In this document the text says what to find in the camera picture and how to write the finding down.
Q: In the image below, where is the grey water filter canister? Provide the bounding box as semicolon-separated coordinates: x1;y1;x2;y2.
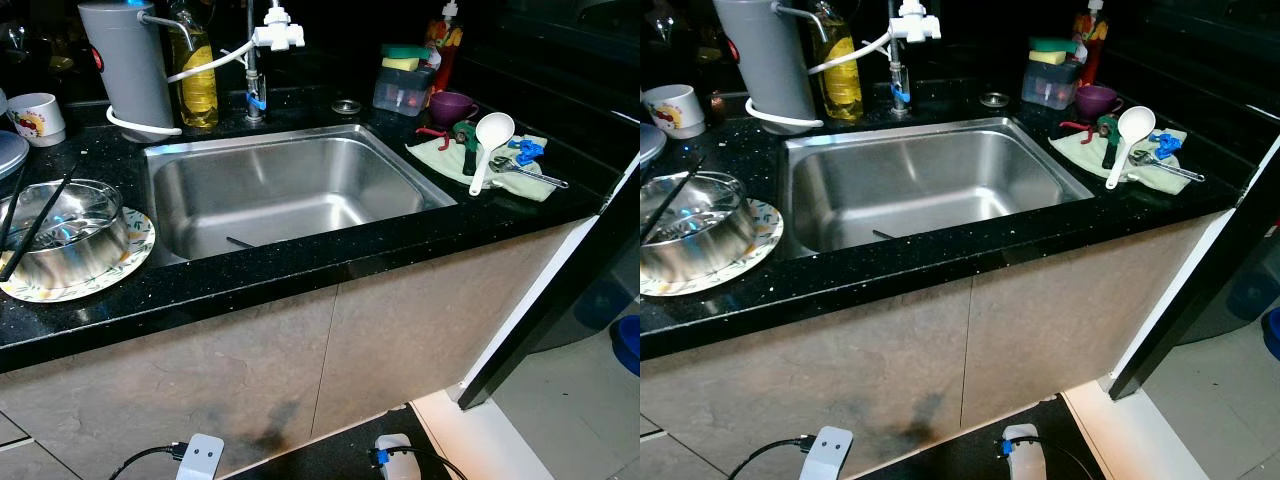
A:
712;0;837;123
78;0;197;133

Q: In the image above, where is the pale green dish cloth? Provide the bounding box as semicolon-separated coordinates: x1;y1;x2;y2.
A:
1048;127;1191;196
405;132;554;204

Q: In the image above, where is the clear plastic container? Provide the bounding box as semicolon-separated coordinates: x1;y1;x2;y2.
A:
1022;60;1083;111
373;66;437;118

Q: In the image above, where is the grey stone-look cabinet door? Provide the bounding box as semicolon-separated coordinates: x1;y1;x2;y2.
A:
960;210;1241;429
312;215;601;438
640;278;973;480
0;285;337;480

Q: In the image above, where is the white faucet diverter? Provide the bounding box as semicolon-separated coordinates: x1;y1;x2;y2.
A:
890;0;943;46
252;3;306;51

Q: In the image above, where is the orange pump soap bottle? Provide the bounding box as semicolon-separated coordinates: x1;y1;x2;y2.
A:
424;0;464;96
1072;0;1109;89

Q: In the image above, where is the white printed mug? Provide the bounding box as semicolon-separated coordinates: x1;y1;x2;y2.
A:
643;84;706;140
8;92;68;148

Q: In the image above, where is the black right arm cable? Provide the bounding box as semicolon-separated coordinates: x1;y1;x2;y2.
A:
368;445;469;480
995;437;1096;480

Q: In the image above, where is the yellow liquid bottle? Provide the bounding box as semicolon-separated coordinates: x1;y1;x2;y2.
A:
810;0;861;122
170;0;220;129

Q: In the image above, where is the white plastic ladle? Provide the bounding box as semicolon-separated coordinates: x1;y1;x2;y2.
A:
468;112;517;197
1105;105;1157;191

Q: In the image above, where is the yellow green sponge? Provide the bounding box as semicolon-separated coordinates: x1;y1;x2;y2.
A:
1028;37;1079;67
380;43;431;73

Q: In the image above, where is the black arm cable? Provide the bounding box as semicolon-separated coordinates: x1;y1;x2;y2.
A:
368;445;469;480
995;437;1096;480
728;435;816;480
108;441;191;480

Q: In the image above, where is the stainless steel sink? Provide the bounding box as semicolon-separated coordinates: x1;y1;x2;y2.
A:
780;116;1096;259
143;122;459;267

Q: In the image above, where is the black floor mat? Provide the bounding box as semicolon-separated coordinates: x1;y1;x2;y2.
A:
225;400;471;480
855;395;1111;480

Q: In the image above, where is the green black handled tool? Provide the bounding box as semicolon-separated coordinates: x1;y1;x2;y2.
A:
452;119;482;177
1095;113;1123;171

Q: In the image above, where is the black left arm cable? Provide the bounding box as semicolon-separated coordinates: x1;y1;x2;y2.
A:
108;441;191;480
728;435;816;480

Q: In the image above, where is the purple cup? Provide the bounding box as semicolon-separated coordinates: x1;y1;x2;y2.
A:
430;91;480;127
1076;85;1123;121

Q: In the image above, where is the deep steel pot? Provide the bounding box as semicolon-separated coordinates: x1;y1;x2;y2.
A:
0;178;132;291
640;170;757;283

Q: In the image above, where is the floral rim plate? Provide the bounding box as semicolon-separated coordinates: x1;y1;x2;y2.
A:
640;198;785;297
0;207;157;304

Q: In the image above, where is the black counter end panel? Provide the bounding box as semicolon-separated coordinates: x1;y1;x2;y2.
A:
455;165;641;411
1108;150;1280;401

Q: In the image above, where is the black chopstick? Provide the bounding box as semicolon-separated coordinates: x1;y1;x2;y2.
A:
0;190;26;251
0;165;78;283
640;155;707;246

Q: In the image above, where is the chrome faucet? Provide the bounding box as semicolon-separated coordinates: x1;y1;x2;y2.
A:
885;0;913;119
243;0;271;126

